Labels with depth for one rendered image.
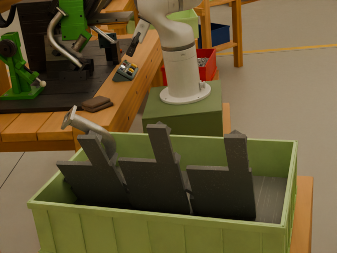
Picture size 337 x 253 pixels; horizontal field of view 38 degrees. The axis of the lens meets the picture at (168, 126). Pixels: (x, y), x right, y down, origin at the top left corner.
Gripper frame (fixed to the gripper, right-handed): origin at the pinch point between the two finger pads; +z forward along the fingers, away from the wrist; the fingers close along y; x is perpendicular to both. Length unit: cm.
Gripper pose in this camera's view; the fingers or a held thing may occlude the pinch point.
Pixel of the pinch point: (130, 51)
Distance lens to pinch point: 222.4
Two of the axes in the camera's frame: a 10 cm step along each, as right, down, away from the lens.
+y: 0.0, -2.0, 9.8
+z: -4.5, 8.7, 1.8
